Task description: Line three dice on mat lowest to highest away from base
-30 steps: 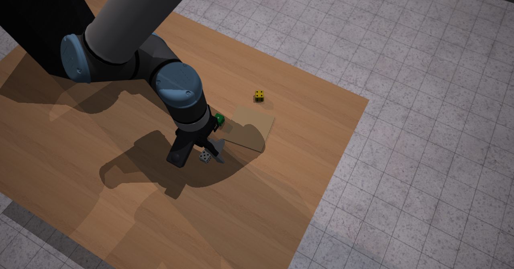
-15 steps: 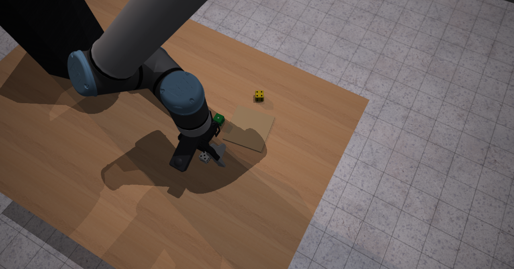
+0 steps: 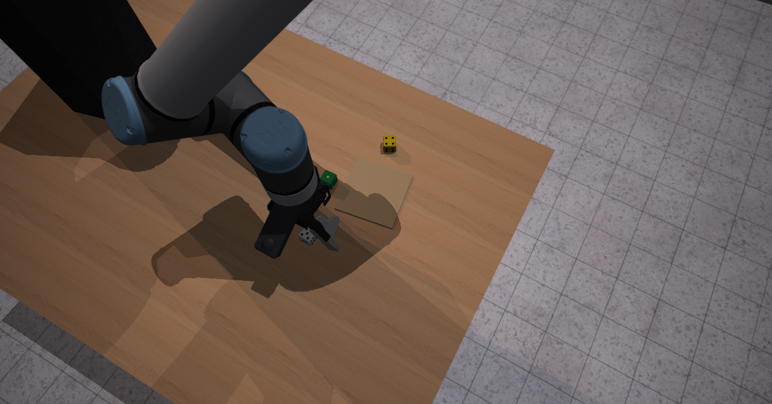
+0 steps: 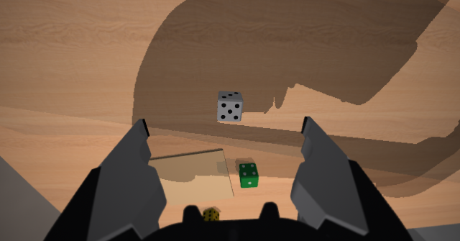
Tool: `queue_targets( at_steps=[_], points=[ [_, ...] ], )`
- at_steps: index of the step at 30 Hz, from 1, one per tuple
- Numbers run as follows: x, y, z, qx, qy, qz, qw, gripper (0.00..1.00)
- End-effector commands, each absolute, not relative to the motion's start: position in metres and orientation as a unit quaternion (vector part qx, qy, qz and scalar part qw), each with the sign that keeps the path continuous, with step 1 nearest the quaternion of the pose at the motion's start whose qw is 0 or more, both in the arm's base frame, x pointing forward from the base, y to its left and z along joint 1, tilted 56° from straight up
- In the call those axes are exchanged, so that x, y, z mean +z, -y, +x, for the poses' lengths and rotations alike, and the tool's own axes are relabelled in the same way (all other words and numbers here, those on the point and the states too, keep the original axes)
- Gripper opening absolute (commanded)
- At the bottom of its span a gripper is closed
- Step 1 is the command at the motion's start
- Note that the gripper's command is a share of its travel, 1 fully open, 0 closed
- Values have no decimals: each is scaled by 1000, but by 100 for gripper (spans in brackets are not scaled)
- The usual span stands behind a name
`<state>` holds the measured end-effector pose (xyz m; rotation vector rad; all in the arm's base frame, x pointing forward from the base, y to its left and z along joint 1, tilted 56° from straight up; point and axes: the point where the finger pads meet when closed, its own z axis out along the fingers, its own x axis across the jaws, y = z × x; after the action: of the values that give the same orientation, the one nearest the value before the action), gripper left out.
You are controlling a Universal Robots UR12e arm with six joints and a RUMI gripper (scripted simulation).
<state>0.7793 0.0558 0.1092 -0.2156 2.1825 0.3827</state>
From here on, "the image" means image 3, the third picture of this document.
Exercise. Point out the grey die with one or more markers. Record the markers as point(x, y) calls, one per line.
point(307, 237)

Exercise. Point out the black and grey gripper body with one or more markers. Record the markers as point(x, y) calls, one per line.
point(314, 202)

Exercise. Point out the yellow die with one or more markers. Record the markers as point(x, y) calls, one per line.
point(389, 144)

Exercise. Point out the tan flat mat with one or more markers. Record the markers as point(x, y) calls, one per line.
point(374, 192)

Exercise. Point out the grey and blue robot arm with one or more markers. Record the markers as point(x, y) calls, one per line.
point(193, 85)

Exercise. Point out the green die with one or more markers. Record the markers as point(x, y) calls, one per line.
point(329, 178)

